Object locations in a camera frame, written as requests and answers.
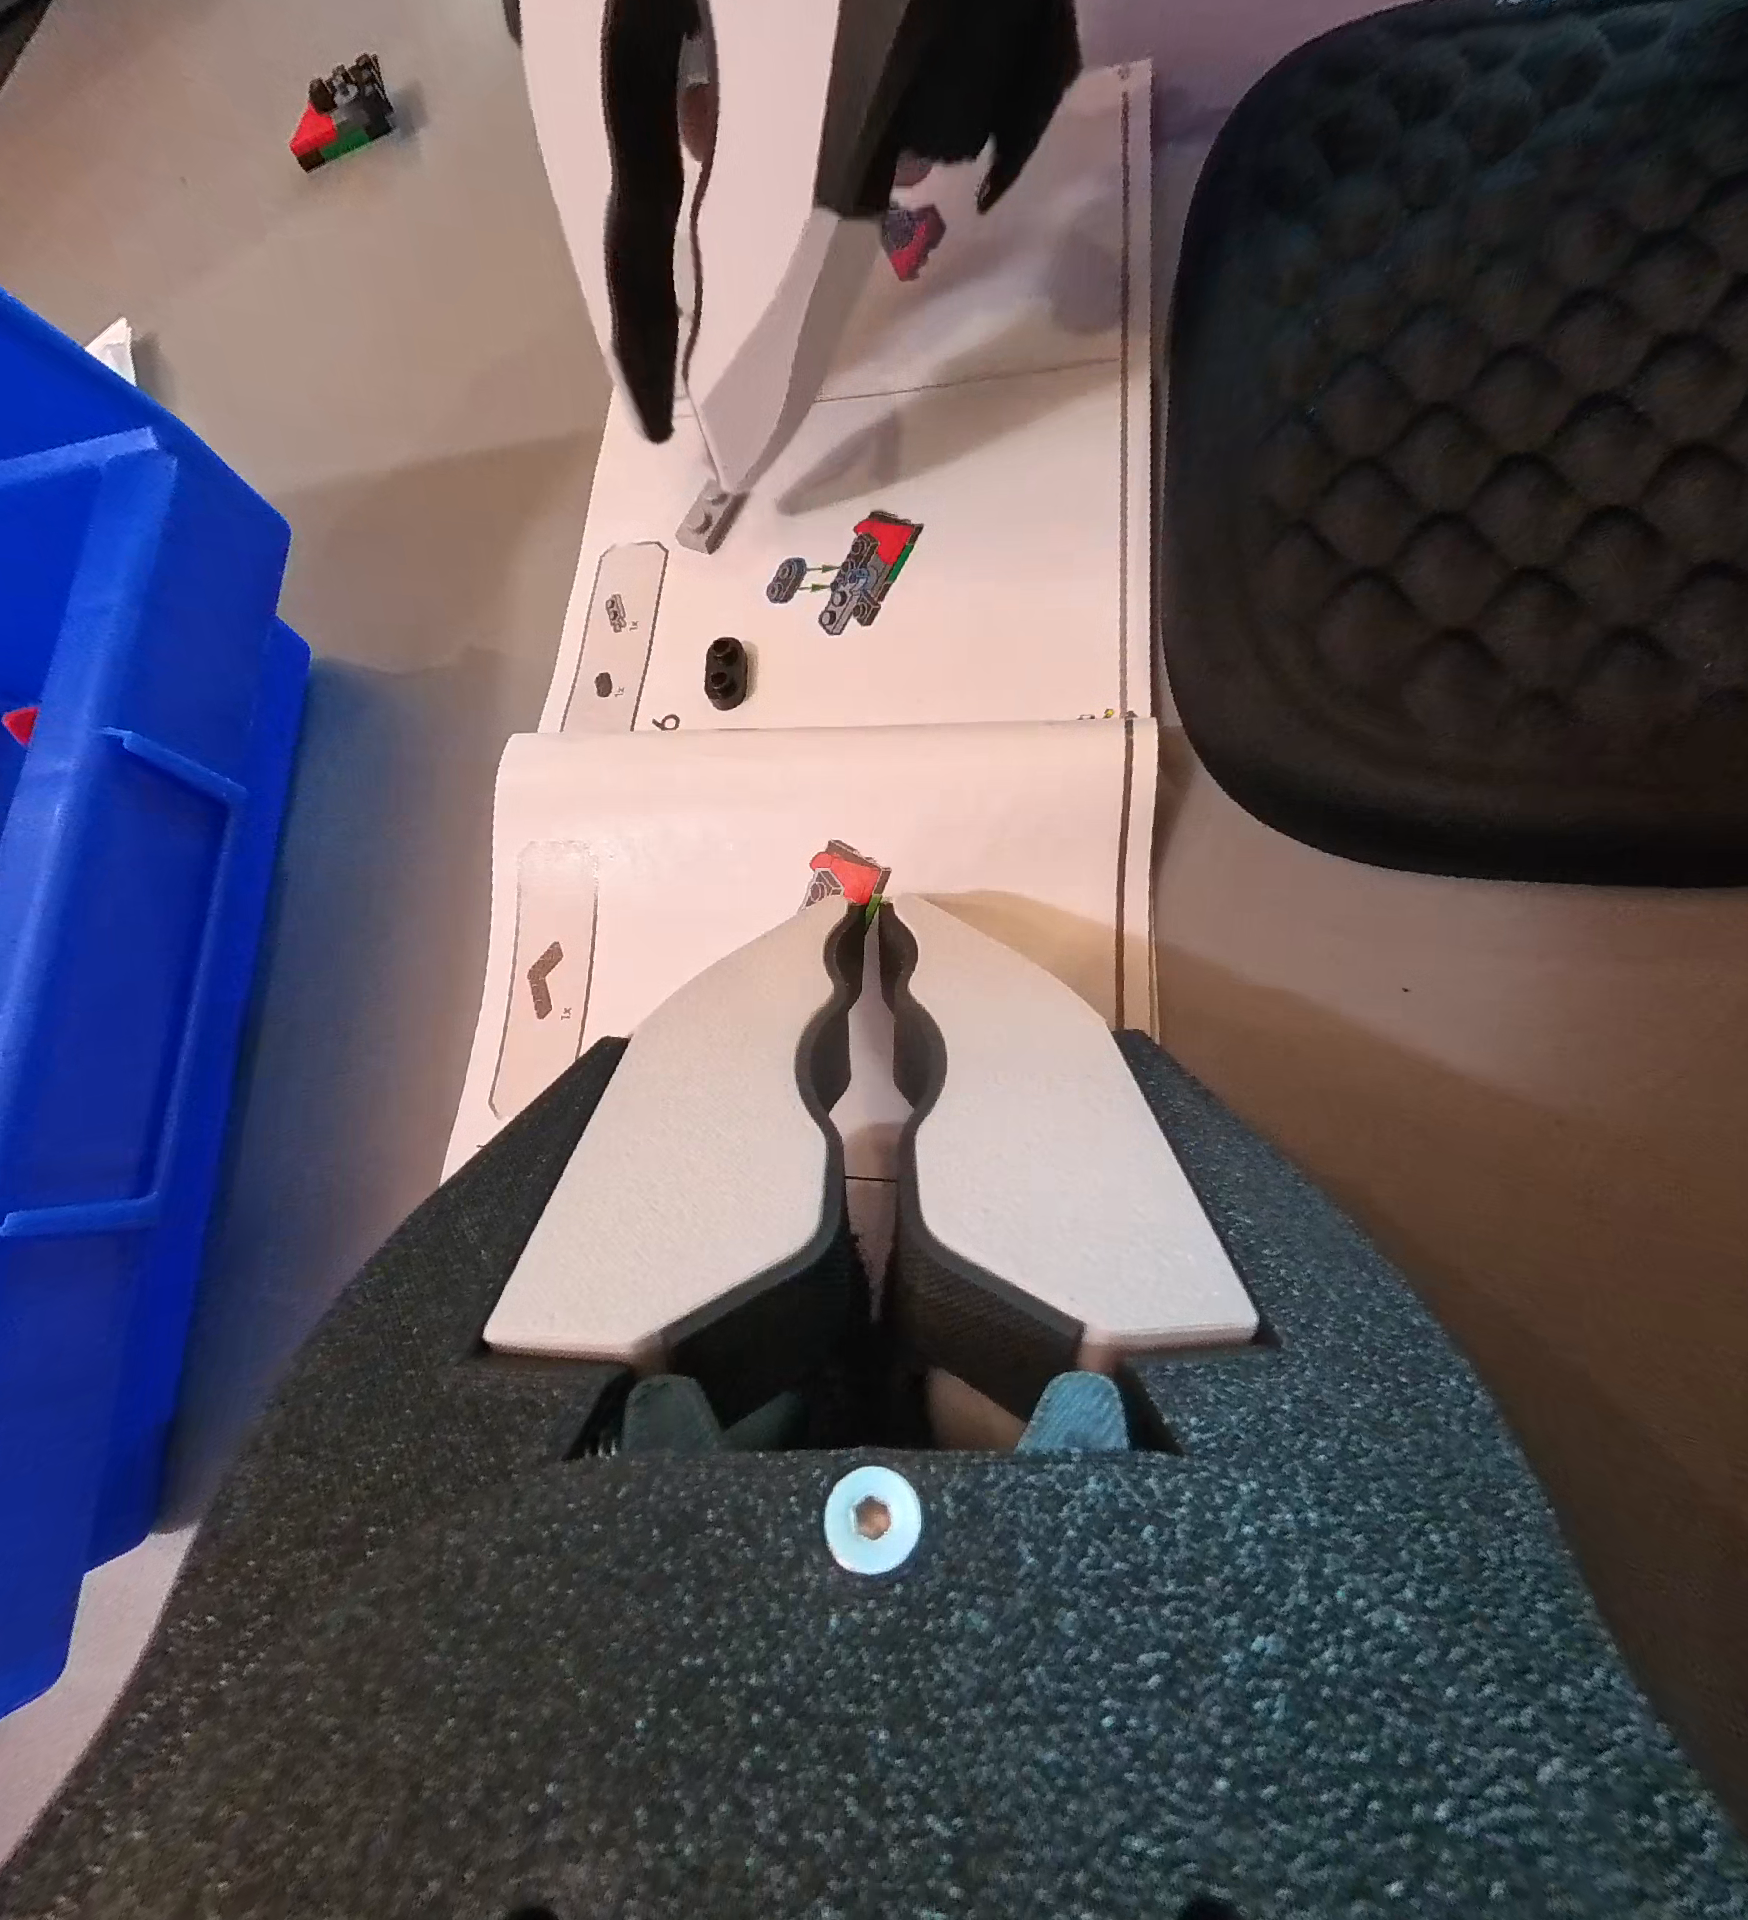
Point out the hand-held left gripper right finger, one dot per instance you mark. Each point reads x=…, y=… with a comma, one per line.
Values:
x=1069, y=1186

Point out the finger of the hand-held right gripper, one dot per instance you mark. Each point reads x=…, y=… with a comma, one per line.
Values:
x=566, y=119
x=762, y=271

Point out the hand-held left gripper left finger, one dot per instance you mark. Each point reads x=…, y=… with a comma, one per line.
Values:
x=679, y=1186

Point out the red black brick assembly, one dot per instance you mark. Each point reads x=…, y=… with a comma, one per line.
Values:
x=340, y=128

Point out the small grey brick plate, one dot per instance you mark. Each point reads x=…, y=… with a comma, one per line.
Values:
x=705, y=525

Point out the blue storage bin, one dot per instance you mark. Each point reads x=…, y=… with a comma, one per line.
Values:
x=95, y=902

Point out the white instruction booklet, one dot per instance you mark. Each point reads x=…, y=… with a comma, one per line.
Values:
x=994, y=449

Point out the black two-hole brick piece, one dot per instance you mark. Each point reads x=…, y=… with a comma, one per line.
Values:
x=731, y=671

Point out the white paper scrap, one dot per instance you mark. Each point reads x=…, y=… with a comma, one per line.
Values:
x=118, y=354

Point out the black quilted cushion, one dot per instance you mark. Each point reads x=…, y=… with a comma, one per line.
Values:
x=1489, y=449

